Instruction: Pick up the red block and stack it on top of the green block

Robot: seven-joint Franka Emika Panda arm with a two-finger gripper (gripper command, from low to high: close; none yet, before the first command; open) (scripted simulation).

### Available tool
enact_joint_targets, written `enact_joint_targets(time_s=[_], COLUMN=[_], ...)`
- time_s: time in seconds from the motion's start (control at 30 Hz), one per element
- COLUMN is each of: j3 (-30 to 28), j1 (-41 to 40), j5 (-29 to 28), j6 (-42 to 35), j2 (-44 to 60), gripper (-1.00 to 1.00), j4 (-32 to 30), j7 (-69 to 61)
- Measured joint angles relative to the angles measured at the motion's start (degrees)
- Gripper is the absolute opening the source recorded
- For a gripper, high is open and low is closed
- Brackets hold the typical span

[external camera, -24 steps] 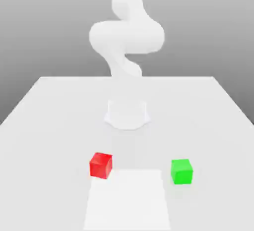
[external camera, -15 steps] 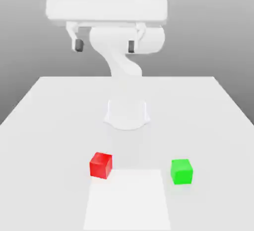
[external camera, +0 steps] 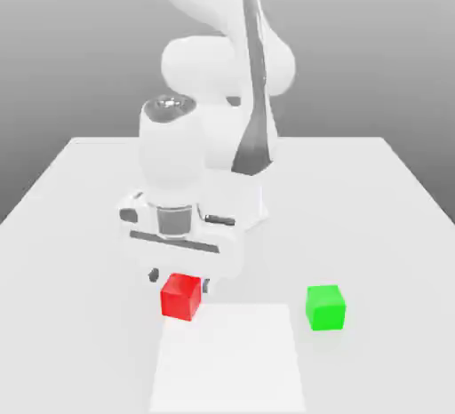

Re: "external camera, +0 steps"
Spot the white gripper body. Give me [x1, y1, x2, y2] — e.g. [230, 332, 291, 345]
[122, 223, 247, 283]

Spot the small red cube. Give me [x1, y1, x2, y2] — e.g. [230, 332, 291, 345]
[159, 272, 203, 322]

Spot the small green cube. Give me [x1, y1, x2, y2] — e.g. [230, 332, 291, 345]
[305, 283, 347, 332]

